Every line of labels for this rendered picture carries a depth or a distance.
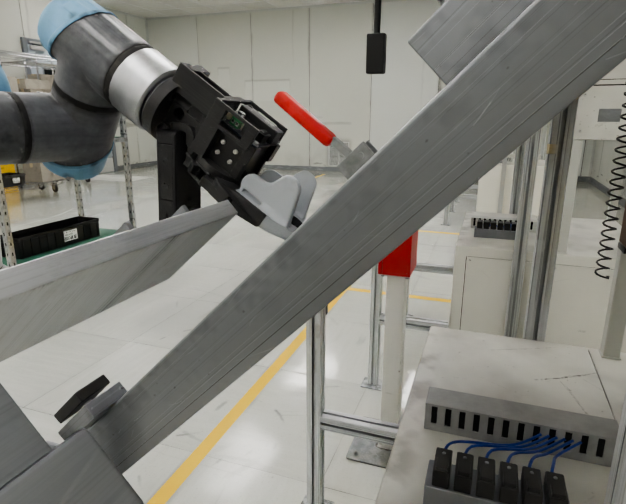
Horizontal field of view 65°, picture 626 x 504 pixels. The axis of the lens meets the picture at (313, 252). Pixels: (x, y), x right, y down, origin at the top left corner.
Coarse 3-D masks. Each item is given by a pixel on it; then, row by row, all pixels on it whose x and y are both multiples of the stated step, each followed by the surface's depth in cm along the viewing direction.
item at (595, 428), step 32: (352, 416) 127; (448, 416) 72; (480, 416) 70; (512, 416) 70; (544, 416) 70; (576, 416) 70; (512, 448) 66; (544, 448) 66; (576, 448) 67; (608, 448) 65; (448, 480) 57; (480, 480) 56; (512, 480) 55; (544, 480) 57
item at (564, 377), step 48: (432, 336) 105; (480, 336) 105; (432, 384) 86; (480, 384) 86; (528, 384) 86; (576, 384) 86; (624, 384) 86; (432, 432) 73; (384, 480) 64; (576, 480) 64
